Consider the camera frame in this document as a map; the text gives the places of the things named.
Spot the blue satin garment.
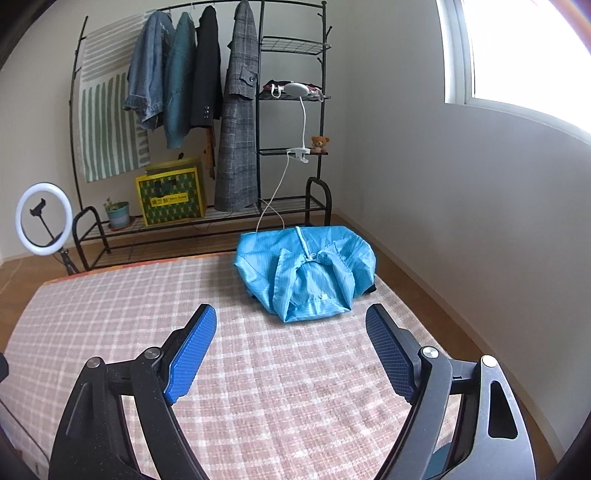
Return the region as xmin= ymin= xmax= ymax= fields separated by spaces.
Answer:
xmin=235 ymin=226 xmax=377 ymax=323

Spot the black metal clothes rack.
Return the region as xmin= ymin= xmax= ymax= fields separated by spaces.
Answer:
xmin=71 ymin=1 xmax=332 ymax=272

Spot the pink plaid bed cover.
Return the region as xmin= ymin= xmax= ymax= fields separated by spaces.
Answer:
xmin=0 ymin=250 xmax=463 ymax=480

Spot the small potted plant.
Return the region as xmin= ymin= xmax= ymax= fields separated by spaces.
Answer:
xmin=104 ymin=198 xmax=130 ymax=230

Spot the yellow green crate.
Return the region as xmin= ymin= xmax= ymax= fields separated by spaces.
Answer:
xmin=135 ymin=157 xmax=207 ymax=227

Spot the grey plaid long coat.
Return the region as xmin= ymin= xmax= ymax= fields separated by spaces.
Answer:
xmin=214 ymin=1 xmax=259 ymax=212

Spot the green striped towel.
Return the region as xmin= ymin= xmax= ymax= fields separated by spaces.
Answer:
xmin=77 ymin=13 xmax=150 ymax=183

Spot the small teddy bear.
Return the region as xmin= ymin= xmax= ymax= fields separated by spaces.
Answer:
xmin=310 ymin=136 xmax=329 ymax=154

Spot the black hanging jacket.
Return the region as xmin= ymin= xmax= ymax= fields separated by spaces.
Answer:
xmin=190 ymin=6 xmax=223 ymax=128

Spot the blue denim jacket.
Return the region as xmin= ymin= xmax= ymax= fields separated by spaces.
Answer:
xmin=124 ymin=10 xmax=175 ymax=131

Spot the white clip lamp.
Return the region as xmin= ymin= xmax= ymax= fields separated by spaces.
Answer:
xmin=256 ymin=81 xmax=311 ymax=232

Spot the teal hanging shirt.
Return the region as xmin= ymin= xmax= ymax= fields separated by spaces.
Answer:
xmin=163 ymin=12 xmax=195 ymax=149

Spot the white ring light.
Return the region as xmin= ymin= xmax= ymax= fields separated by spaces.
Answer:
xmin=14 ymin=182 xmax=73 ymax=257

